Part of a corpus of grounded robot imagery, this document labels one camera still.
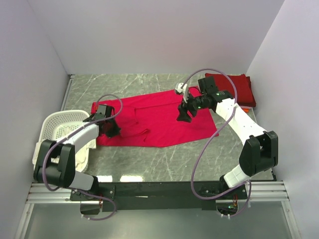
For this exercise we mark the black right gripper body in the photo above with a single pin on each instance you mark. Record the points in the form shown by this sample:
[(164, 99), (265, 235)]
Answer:
[(187, 109)]

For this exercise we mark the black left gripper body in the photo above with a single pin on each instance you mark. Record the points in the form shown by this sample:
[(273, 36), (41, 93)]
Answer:
[(111, 128)]

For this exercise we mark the hot pink t-shirt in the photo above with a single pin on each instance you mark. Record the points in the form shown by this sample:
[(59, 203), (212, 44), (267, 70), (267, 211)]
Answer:
[(151, 121)]

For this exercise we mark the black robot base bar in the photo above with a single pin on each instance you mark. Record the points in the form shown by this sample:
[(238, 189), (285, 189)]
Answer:
[(162, 195)]

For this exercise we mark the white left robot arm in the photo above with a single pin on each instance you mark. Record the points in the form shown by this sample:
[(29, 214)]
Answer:
[(56, 163)]

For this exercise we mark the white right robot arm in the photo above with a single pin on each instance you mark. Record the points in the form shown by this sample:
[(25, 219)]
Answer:
[(260, 147)]

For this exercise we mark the dark red folded t-shirt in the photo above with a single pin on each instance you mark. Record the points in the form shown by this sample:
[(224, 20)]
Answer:
[(243, 92)]

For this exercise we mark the maroon folded t-shirt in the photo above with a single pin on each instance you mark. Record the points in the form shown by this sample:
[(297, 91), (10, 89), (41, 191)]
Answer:
[(253, 103)]

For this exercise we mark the cream cloth in basket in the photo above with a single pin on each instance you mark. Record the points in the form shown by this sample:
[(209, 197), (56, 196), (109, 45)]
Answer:
[(56, 132)]

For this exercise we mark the white plastic laundry basket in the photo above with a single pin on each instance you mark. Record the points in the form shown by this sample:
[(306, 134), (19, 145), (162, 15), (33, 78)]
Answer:
[(61, 117)]

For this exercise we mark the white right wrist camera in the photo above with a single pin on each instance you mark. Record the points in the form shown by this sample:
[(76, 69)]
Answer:
[(182, 89)]

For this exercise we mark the aluminium frame rail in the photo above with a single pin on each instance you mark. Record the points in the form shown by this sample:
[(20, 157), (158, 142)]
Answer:
[(258, 191)]

